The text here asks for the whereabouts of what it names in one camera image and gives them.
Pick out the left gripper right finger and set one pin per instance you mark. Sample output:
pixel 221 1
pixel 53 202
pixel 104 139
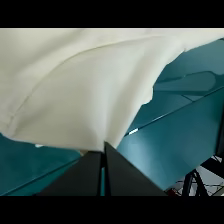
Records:
pixel 125 176

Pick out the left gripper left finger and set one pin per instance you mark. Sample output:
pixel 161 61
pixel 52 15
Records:
pixel 83 176

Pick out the cream white T-shirt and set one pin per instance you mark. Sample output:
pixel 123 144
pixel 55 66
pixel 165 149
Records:
pixel 83 90

